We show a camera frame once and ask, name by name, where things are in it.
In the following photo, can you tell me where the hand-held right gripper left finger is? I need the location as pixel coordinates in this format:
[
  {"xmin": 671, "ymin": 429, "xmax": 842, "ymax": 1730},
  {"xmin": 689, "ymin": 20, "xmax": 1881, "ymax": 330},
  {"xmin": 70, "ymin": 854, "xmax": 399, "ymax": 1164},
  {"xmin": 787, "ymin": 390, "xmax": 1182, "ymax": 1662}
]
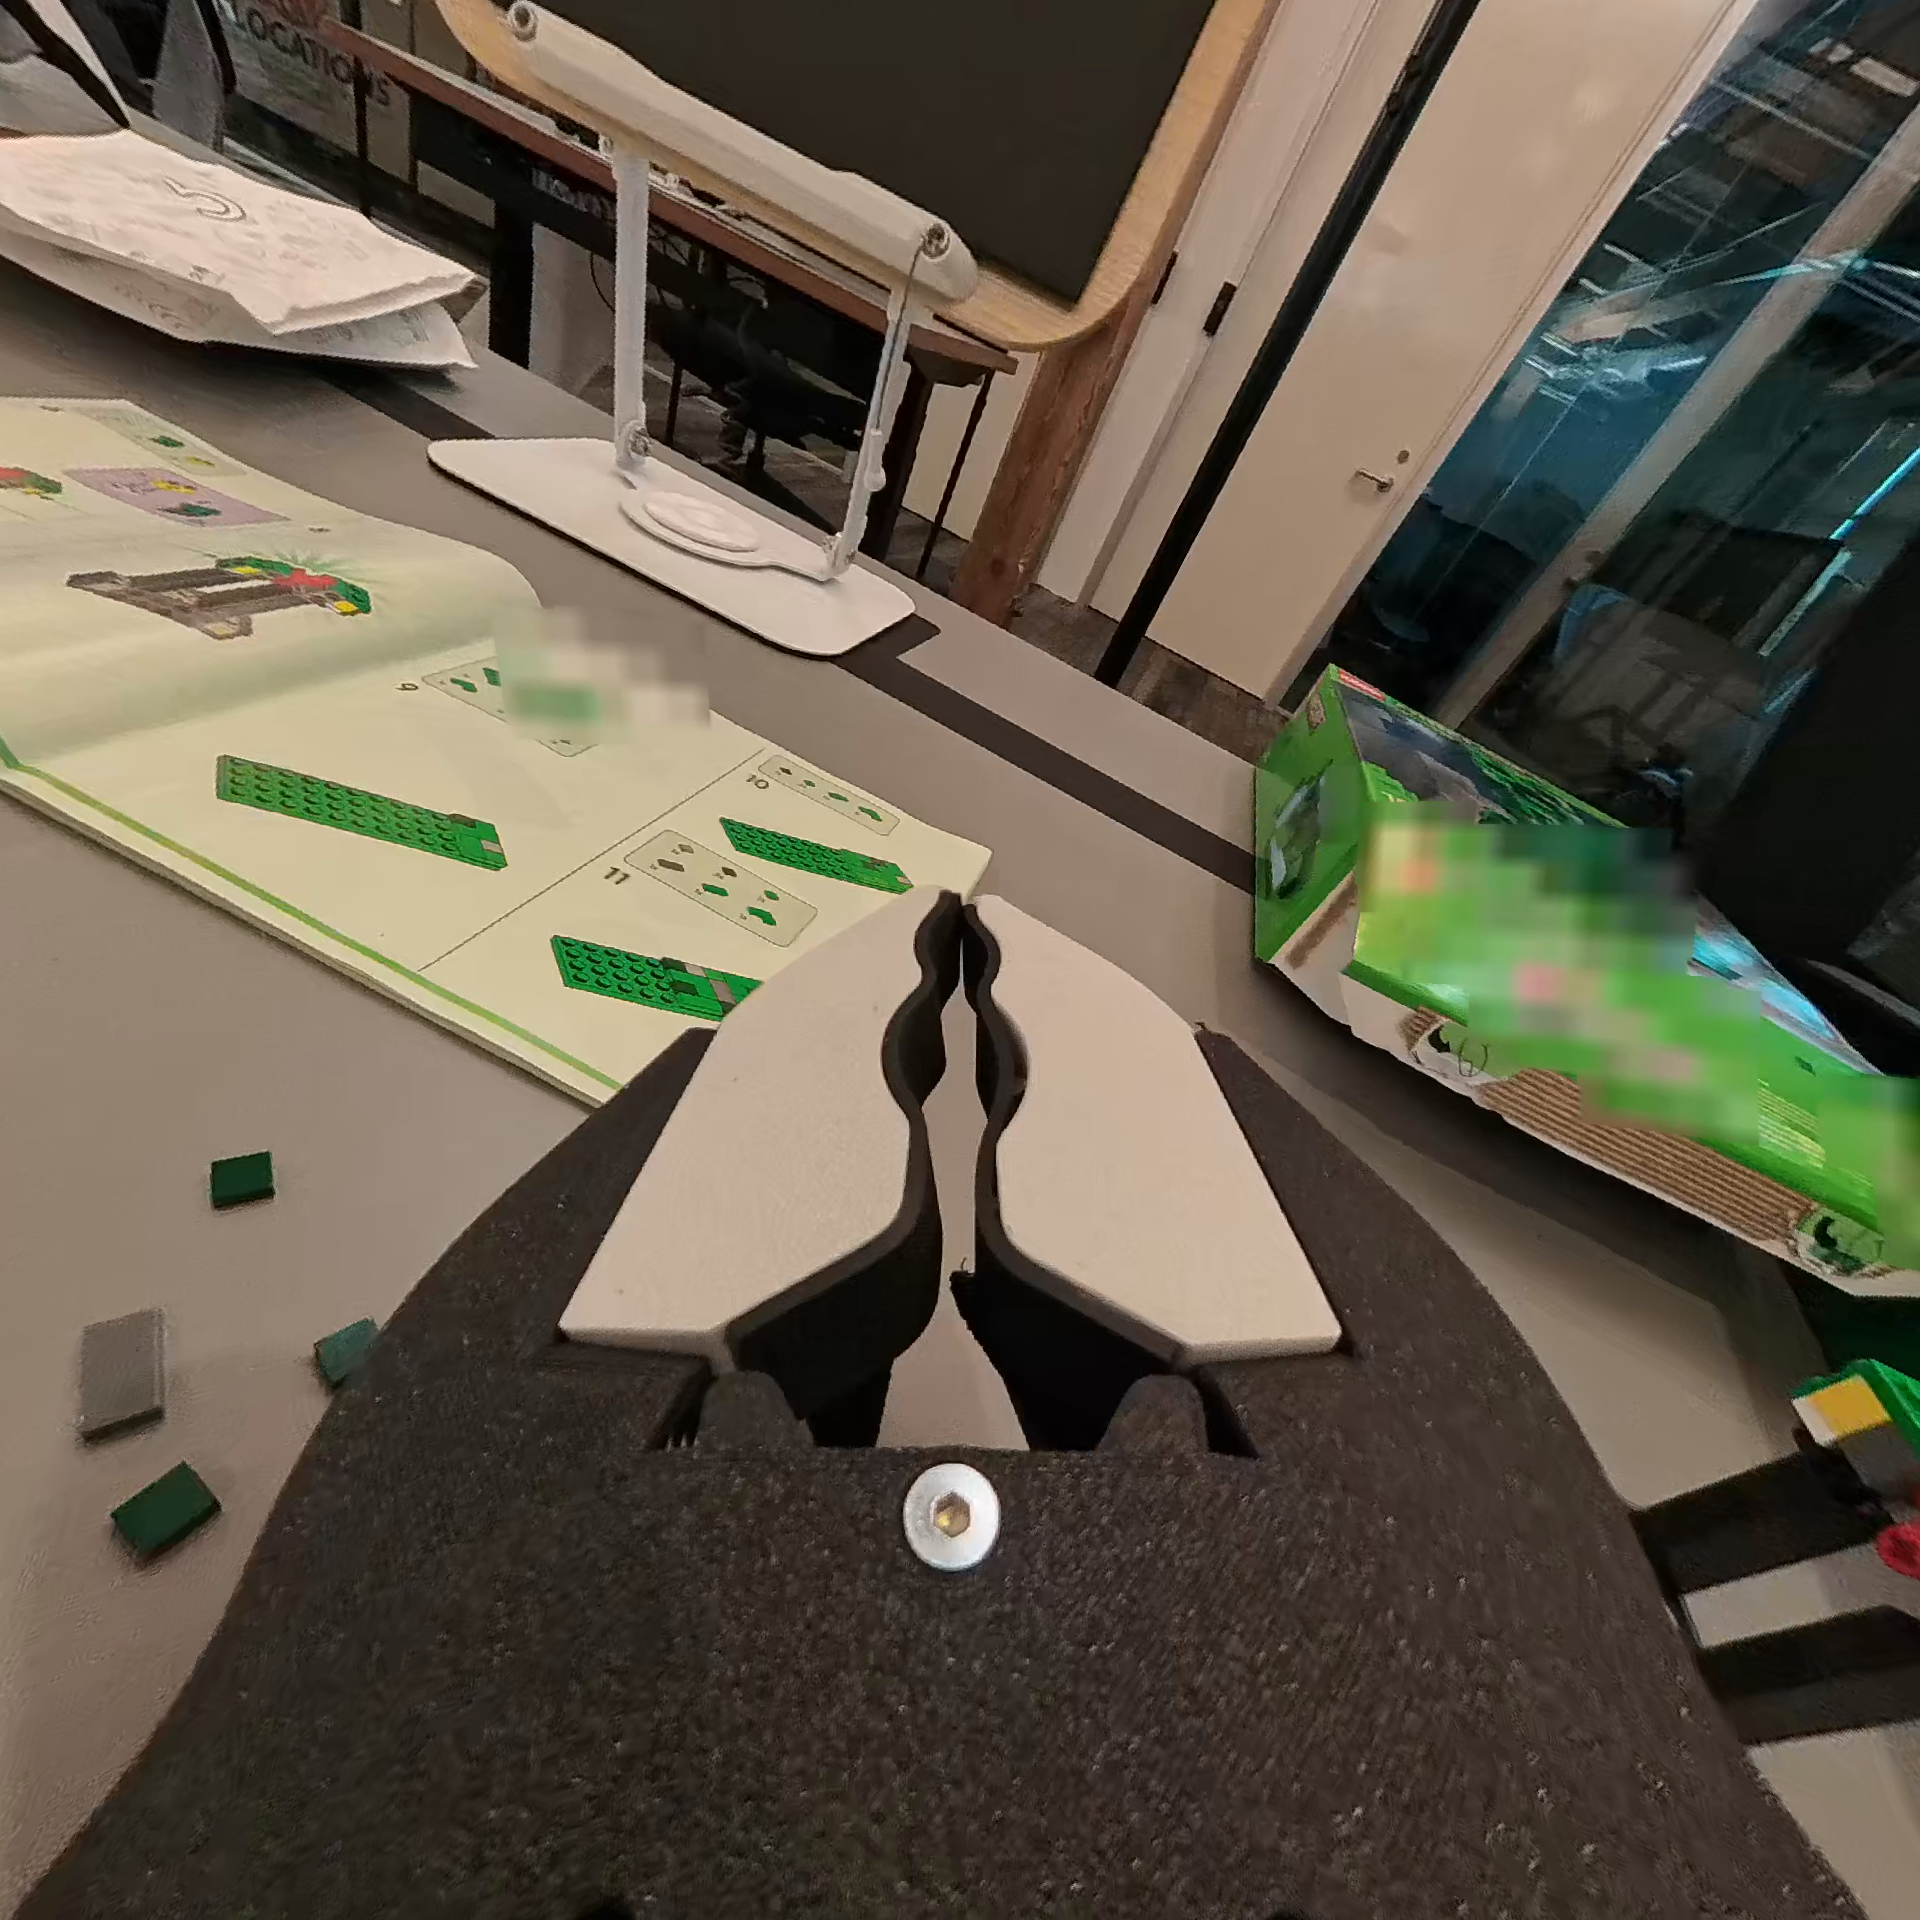
[{"xmin": 563, "ymin": 891, "xmax": 961, "ymax": 1355}]

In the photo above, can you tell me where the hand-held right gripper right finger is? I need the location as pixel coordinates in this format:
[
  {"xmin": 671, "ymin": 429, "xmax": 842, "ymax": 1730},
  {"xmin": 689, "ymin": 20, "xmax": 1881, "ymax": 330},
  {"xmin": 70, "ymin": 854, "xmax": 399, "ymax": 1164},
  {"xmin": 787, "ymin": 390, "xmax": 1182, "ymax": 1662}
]
[{"xmin": 966, "ymin": 899, "xmax": 1347, "ymax": 1368}]

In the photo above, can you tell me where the green brick set box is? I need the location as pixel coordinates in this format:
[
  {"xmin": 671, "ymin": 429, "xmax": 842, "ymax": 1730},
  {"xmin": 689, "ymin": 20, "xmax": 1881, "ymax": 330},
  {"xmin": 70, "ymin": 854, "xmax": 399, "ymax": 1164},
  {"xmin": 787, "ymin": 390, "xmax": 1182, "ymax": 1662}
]
[{"xmin": 1254, "ymin": 667, "xmax": 1920, "ymax": 1298}]

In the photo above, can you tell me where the dark grey flat tile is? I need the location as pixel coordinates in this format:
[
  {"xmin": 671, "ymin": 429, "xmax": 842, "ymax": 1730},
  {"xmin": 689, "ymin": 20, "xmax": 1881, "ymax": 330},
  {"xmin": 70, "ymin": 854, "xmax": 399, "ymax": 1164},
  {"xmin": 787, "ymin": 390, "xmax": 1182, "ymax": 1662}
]
[{"xmin": 81, "ymin": 1310, "xmax": 170, "ymax": 1440}]

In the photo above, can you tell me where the building instruction booklet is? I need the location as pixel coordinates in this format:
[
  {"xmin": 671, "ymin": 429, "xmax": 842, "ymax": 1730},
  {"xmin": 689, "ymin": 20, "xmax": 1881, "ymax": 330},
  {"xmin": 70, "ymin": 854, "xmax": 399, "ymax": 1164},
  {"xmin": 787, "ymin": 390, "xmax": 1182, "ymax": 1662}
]
[{"xmin": 0, "ymin": 398, "xmax": 995, "ymax": 1107}]

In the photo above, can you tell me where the black brick tower model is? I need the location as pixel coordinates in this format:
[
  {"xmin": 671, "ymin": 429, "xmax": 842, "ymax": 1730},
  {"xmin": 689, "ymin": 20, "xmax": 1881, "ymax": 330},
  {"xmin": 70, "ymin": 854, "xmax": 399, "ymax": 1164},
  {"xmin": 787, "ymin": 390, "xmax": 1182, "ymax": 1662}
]
[{"xmin": 1630, "ymin": 1357, "xmax": 1920, "ymax": 1749}]

